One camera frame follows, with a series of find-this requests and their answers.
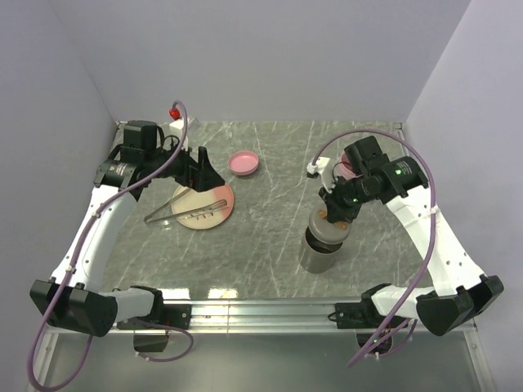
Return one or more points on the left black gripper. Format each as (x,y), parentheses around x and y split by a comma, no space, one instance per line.
(199,175)

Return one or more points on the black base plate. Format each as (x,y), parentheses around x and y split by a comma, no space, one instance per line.
(356,315)
(167,315)

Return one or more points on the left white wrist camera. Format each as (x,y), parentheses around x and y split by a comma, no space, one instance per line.
(181,127)

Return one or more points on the grey cylindrical container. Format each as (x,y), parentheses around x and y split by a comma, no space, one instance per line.
(316,256)

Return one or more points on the metal serving tongs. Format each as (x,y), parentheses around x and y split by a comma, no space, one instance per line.
(188,204)

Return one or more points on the pink round lid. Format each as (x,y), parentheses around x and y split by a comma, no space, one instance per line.
(243,163)

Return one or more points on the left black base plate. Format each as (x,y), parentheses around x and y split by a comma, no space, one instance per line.
(167,315)

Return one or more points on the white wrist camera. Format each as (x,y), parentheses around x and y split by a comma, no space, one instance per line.
(181,127)
(323,169)

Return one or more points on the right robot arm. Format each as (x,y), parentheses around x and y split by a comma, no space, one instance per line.
(460,289)

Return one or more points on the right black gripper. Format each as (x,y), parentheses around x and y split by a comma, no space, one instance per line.
(336,210)

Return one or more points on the pink and cream plate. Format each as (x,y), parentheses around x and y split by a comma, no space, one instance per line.
(212,221)

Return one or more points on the aluminium mounting rail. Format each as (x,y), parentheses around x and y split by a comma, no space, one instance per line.
(279,316)

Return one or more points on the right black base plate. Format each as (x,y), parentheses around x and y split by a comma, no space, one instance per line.
(356,315)

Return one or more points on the grey round lid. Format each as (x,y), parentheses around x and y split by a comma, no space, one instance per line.
(323,236)

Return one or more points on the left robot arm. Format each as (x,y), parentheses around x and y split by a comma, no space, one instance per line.
(72,298)

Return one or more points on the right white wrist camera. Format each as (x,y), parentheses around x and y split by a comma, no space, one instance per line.
(323,169)

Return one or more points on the pink cylindrical container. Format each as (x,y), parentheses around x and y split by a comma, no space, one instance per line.
(344,168)

